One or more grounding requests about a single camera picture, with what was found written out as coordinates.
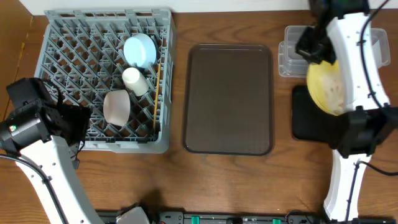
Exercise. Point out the clear plastic bin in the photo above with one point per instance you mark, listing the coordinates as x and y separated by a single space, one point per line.
293 65

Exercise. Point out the grey plastic dish rack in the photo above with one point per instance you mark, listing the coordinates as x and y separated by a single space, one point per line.
82 58

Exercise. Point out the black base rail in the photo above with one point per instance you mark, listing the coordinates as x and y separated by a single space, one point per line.
290 218

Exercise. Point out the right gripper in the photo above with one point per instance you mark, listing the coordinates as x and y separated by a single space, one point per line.
313 58

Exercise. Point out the light blue bowl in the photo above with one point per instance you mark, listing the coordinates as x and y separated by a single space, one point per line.
140 51

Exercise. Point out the wooden chopstick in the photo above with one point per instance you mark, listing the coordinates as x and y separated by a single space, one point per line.
156 96

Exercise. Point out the black tray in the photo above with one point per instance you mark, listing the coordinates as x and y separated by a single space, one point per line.
310 123

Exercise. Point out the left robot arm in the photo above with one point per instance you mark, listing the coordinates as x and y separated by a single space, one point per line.
44 137

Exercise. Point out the yellow plate with food scraps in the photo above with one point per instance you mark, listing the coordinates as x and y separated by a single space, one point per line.
326 88

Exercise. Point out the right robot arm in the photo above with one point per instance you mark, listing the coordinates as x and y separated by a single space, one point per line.
343 103

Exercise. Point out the dark brown serving tray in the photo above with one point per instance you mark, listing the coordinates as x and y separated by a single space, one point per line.
229 100

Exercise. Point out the cream plastic cup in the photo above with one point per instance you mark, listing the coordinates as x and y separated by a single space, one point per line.
135 81

